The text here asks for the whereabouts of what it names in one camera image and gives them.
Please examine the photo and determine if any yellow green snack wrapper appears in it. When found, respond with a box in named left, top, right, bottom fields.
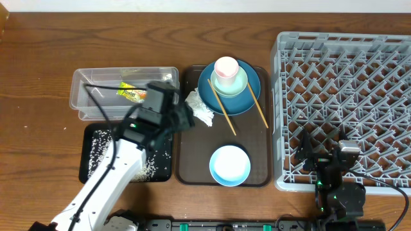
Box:
left=117, top=89, right=146, bottom=103

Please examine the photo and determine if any white tissue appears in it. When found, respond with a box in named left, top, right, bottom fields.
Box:
left=185, top=88, right=214, bottom=127

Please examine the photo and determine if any wooden chopstick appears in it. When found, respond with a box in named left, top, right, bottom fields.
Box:
left=247, top=82, right=269, bottom=129
left=207, top=79, right=237, bottom=136

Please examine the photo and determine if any light blue bowl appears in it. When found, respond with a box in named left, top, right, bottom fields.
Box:
left=209, top=145, right=251, bottom=187

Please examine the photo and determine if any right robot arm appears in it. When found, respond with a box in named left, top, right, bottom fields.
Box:
left=294, top=130, right=366, bottom=230

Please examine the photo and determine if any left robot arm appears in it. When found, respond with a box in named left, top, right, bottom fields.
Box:
left=31, top=101, right=195, bottom=230

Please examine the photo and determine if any grey dishwasher rack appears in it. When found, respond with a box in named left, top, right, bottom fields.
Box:
left=270, top=31, right=410, bottom=195

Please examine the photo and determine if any clear plastic bin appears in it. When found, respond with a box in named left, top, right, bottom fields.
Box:
left=70, top=67, right=180, bottom=121

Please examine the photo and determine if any spilled white rice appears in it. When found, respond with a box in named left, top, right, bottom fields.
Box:
left=88, top=128, right=173, bottom=182

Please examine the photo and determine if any brown serving tray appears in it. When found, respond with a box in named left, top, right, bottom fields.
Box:
left=175, top=65, right=273, bottom=187

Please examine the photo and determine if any black tray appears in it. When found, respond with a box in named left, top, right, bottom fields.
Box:
left=78, top=123, right=173, bottom=184

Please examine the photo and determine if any dark blue plate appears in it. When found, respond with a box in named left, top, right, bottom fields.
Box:
left=197, top=60, right=261, bottom=116

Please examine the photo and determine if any pink cup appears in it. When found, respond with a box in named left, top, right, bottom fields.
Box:
left=214, top=56, right=239, bottom=87

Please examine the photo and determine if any mint green bowl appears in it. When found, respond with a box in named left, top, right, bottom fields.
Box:
left=211, top=67, right=248, bottom=98

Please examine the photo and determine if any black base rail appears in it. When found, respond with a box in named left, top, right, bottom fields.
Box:
left=142, top=217, right=386, bottom=231

